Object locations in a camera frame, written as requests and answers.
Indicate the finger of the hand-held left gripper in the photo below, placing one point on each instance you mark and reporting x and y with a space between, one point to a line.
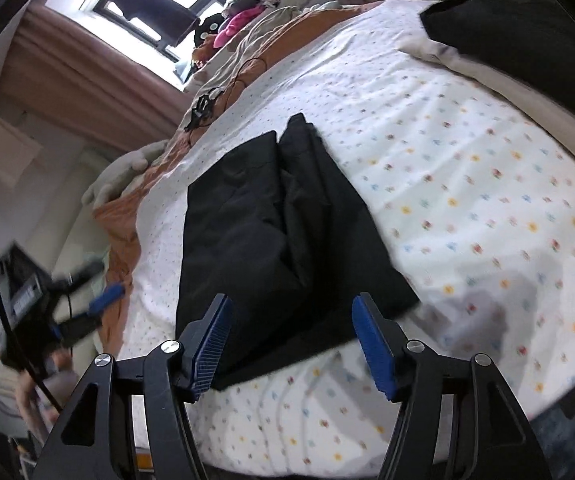
107 297
82 273

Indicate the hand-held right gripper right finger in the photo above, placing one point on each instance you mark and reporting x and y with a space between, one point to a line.
375 345

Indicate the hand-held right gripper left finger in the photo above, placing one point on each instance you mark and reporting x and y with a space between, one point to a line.
212 340

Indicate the black jacket with yellow print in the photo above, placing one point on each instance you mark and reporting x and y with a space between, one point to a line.
247 230

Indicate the brown quilt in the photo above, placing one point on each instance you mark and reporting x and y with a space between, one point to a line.
117 220

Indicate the grey plush toy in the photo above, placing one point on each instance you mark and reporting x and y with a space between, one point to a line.
117 175

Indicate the white dotted bed sheet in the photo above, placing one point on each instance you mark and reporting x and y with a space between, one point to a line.
467 160

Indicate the black plush toy with eyes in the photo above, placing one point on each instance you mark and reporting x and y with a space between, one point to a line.
210 27

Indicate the dark hanging garment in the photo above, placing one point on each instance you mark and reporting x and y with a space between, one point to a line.
142 0

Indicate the pink cloth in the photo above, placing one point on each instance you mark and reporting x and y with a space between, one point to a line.
240 20

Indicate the beige blanket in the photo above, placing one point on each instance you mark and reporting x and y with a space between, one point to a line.
262 30

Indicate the black cloth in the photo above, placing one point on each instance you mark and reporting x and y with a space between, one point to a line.
492 30

